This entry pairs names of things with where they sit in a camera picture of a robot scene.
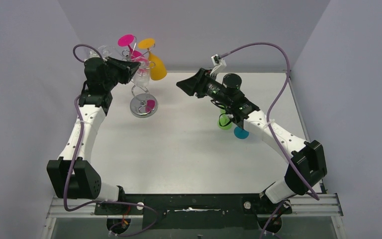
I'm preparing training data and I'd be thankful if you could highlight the green wine glass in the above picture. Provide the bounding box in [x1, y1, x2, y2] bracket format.
[217, 110, 232, 130]

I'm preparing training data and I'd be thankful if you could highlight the blue wine glass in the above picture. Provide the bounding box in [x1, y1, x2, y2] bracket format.
[234, 127, 249, 139]

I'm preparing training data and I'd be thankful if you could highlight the clear wine glass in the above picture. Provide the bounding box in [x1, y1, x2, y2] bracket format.
[133, 57, 150, 87]
[98, 45, 120, 58]

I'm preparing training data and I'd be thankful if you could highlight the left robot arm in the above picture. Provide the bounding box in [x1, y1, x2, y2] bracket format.
[46, 57, 140, 212]

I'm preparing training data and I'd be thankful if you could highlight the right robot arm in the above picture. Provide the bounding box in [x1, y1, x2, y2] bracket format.
[176, 68, 327, 205]

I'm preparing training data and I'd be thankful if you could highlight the pink wine glass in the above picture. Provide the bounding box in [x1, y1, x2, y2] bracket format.
[117, 34, 146, 62]

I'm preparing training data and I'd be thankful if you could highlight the orange wine glass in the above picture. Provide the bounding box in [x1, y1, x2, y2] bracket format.
[138, 38, 168, 81]

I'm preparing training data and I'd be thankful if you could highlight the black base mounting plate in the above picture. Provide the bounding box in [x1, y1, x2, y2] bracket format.
[94, 193, 292, 232]

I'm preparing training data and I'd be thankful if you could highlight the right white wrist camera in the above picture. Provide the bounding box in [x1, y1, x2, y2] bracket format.
[210, 54, 227, 76]

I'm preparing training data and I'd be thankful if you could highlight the chrome wire glass rack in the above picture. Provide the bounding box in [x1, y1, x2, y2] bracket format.
[117, 48, 158, 118]

